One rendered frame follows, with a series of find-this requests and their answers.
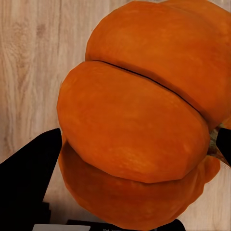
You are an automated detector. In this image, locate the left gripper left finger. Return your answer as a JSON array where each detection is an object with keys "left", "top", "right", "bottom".
[{"left": 0, "top": 128, "right": 63, "bottom": 231}]

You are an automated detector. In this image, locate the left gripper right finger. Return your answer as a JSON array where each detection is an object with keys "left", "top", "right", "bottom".
[{"left": 216, "top": 128, "right": 231, "bottom": 166}]

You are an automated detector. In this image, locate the pumpkin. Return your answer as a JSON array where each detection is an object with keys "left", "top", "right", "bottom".
[{"left": 56, "top": 0, "right": 231, "bottom": 231}]

